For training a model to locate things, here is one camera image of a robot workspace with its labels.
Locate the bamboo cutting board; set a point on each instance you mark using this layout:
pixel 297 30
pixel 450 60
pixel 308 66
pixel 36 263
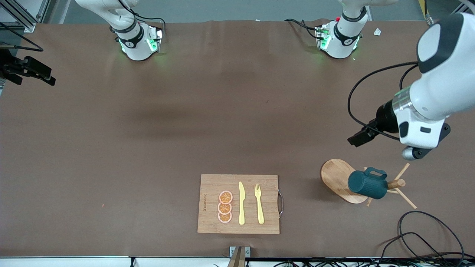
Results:
pixel 211 185

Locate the yellow plastic fork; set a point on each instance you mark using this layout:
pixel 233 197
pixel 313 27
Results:
pixel 259 211

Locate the wooden mug rack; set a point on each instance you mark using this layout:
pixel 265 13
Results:
pixel 334 176

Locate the dark green ribbed cup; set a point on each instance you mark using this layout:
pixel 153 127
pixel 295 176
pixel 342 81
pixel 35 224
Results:
pixel 365 185

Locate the orange slice toy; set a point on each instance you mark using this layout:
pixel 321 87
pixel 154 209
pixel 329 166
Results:
pixel 225 197
pixel 224 208

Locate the white paper scrap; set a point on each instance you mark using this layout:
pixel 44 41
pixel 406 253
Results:
pixel 377 32

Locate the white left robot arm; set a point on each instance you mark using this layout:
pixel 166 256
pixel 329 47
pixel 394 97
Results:
pixel 445 74

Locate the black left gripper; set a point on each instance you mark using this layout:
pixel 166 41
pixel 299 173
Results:
pixel 386 118

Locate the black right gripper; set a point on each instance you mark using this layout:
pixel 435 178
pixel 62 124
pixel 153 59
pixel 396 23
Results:
pixel 11 66

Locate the metal table edge bracket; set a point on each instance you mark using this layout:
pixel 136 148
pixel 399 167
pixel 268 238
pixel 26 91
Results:
pixel 239 256

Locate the yellow plastic knife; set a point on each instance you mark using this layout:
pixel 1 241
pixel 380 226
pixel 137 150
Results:
pixel 242 207

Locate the white table edge rail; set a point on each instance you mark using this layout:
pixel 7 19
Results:
pixel 74 261

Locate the aluminium frame profile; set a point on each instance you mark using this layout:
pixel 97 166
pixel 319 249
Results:
pixel 26 16

